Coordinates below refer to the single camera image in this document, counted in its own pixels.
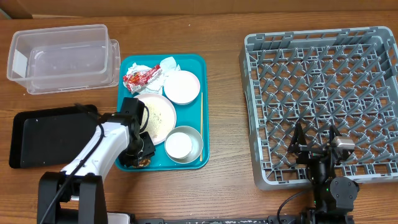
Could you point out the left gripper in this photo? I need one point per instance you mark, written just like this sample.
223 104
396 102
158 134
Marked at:
150 151

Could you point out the white napkin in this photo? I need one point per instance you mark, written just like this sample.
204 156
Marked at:
168 65
154 87

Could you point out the clear plastic bin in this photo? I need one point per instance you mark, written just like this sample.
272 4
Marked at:
62 59

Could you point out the white cup in bowl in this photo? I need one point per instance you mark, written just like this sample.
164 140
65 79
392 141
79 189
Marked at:
178 145

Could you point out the black plastic tray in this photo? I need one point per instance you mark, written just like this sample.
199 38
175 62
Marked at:
49 137

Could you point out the brown food scrap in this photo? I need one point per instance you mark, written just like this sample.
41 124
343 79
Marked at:
142 163

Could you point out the large white plate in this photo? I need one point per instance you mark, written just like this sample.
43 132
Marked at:
160 118

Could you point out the metal bowl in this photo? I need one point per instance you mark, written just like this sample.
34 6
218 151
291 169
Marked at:
196 144

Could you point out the small white bowl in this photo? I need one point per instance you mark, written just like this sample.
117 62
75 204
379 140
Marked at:
181 87

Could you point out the grey dishwasher rack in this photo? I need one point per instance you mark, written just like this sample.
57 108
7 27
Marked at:
320 78

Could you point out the red snack wrapper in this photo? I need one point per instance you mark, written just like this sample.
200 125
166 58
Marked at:
139 76

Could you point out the wooden chopstick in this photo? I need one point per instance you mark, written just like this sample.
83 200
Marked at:
201 126

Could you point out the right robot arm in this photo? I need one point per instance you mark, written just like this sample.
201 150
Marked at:
334 195

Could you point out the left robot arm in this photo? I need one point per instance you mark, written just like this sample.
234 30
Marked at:
76 193

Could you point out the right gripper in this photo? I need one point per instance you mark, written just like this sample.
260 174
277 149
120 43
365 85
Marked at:
313 149

